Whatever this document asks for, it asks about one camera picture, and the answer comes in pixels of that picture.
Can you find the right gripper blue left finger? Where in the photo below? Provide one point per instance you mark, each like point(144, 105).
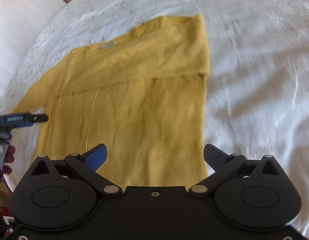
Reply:
point(89, 161)

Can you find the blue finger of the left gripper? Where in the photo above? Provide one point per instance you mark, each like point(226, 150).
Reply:
point(38, 118)

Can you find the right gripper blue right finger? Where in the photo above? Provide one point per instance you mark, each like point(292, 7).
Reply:
point(222, 162)

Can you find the yellow knit sweater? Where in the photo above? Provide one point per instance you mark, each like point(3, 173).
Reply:
point(141, 94)

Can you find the hand in maroon glove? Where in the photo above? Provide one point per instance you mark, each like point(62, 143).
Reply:
point(9, 158)

